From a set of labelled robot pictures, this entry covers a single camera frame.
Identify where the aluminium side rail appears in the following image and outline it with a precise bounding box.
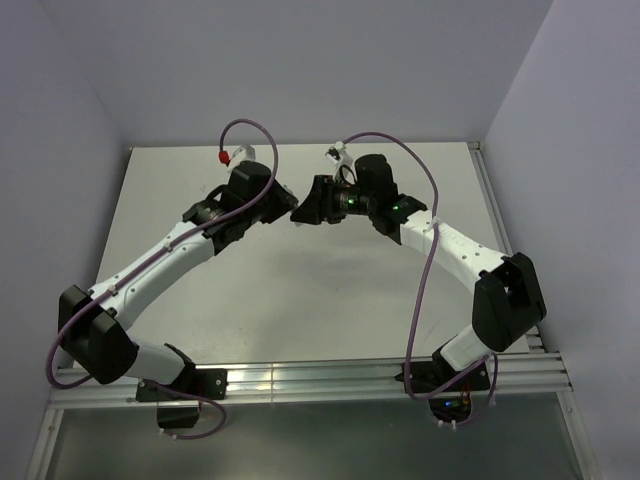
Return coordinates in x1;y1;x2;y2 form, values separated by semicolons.
467;141;601;480

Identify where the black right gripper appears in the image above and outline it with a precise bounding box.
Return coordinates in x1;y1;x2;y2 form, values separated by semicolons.
289;175;375;225

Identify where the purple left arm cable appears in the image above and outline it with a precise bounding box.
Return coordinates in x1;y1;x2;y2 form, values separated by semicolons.
48;118;229;441

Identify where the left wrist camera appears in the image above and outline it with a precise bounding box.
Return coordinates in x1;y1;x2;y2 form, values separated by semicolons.
230;145;256;168

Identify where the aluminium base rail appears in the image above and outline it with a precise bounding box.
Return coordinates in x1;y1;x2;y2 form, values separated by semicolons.
47;353;572;410

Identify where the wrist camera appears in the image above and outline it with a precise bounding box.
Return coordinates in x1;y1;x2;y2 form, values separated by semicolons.
325;141;353;169
230;145;256;168

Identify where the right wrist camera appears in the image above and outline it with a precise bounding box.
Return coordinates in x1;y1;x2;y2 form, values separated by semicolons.
325;141;353;169

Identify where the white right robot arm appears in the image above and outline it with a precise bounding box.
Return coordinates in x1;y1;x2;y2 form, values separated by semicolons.
291;154;547;398

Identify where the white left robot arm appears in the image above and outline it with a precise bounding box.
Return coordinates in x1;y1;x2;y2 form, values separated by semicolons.
58;161;298;399

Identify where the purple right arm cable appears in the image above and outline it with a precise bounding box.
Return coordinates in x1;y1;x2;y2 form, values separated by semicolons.
344;131;500;426

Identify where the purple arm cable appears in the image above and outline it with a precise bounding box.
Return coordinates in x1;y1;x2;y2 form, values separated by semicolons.
48;118;229;441
344;131;500;426

